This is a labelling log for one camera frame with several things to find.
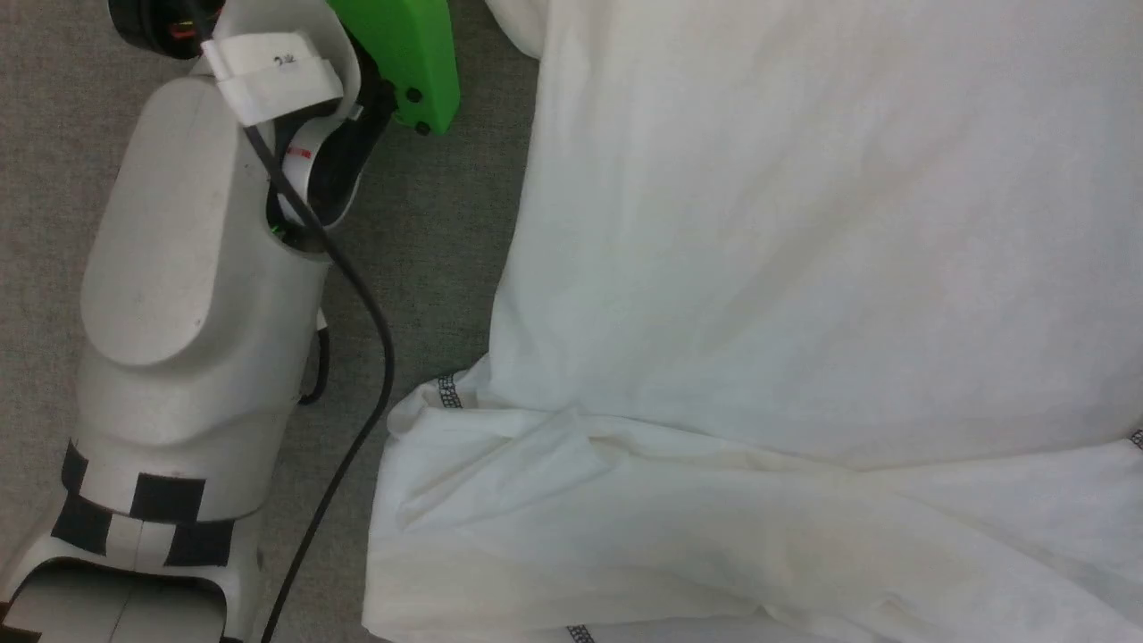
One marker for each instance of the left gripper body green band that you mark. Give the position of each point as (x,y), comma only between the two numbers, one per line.
(411,62)

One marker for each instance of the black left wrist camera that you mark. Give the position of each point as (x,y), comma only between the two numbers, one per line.
(161,22)

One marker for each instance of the white garment with black stitching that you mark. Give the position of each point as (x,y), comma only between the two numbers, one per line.
(804,313)

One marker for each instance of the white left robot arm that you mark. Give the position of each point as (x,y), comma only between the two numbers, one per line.
(179,313)

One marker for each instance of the grey fabric sofa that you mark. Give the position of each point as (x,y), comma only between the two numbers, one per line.
(429,268)

